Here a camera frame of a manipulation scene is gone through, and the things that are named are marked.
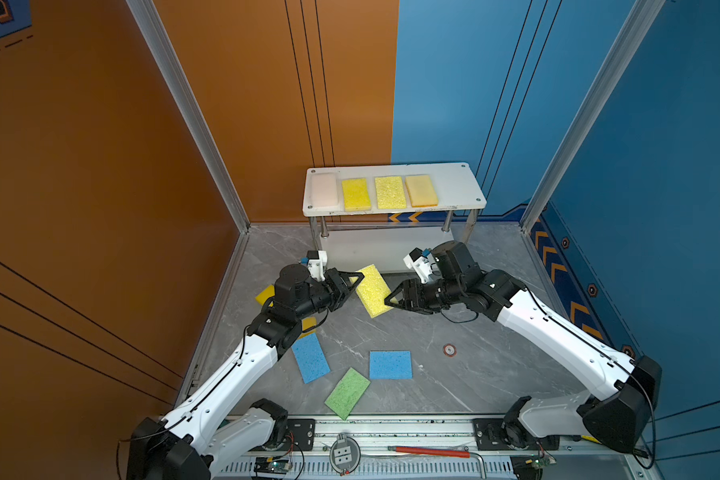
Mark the orange-yellow thick sponge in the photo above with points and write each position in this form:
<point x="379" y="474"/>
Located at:
<point x="421" y="191"/>

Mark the round grey socket plate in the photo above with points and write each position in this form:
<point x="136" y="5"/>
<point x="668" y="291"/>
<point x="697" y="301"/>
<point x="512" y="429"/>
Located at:
<point x="344" y="455"/>

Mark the red handled tool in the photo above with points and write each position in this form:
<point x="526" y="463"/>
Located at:
<point x="452" y="453"/>

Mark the aluminium corner post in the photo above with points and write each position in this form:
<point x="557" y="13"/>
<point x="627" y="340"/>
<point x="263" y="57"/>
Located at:
<point x="628" y="40"/>
<point x="153" y="31"/>

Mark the white foam sponge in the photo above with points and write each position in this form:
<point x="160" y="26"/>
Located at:
<point x="323" y="193"/>

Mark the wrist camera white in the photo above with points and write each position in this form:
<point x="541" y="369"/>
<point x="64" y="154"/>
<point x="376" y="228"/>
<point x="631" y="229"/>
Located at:
<point x="316" y="261"/>
<point x="420" y="261"/>

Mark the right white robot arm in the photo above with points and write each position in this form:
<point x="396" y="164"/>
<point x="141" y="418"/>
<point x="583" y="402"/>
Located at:
<point x="620" y="393"/>

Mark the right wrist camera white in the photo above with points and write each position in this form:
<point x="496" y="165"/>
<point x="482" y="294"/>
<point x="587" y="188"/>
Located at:
<point x="420" y="261"/>

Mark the white two-tier metal shelf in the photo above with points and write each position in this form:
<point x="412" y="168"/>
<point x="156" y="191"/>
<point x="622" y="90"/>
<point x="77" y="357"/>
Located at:
<point x="354" y="240"/>

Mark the bright yellow foam sponge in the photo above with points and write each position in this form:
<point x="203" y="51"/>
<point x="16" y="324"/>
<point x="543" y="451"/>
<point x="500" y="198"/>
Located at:
<point x="263" y="297"/>

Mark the green circuit board left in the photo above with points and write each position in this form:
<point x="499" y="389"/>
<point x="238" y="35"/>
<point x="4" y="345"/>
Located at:
<point x="271" y="466"/>

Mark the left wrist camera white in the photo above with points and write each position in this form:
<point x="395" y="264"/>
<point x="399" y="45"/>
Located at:
<point x="316" y="261"/>

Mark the blue cellulose sponge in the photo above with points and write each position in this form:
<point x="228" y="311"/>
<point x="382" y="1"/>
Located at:
<point x="310" y="358"/>
<point x="390" y="365"/>

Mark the aluminium left corner post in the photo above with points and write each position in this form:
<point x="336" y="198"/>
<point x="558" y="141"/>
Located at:
<point x="153" y="31"/>

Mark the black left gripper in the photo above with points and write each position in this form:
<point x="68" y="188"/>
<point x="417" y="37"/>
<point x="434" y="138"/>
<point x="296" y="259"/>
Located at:
<point x="334" y="281"/>

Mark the small red ring marker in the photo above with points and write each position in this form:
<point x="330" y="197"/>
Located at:
<point x="449" y="350"/>

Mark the yellow foam sponge front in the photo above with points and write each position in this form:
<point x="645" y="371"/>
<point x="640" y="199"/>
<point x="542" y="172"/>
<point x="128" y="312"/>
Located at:
<point x="355" y="195"/>

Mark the circuit board right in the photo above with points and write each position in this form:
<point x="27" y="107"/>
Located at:
<point x="540" y="462"/>

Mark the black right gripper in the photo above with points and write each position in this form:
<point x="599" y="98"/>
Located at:
<point x="409" y="288"/>

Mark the yellow cellulose sponge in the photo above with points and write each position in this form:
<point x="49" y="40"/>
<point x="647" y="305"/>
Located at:
<point x="390" y="194"/>
<point x="372" y="291"/>

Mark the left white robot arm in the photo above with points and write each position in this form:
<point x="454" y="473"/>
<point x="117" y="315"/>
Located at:
<point x="194" y="440"/>

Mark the aluminium front rail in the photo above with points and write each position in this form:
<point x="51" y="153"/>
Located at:
<point x="308" y="440"/>

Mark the aluminium right corner post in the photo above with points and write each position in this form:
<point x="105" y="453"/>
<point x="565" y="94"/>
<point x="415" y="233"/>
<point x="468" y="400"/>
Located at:
<point x="628" y="40"/>

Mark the small orange-yellow sponge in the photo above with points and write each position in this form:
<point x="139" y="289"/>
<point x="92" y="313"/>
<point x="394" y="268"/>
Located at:
<point x="309" y="325"/>

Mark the green cellulose sponge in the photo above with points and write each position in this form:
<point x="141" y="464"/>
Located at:
<point x="347" y="393"/>

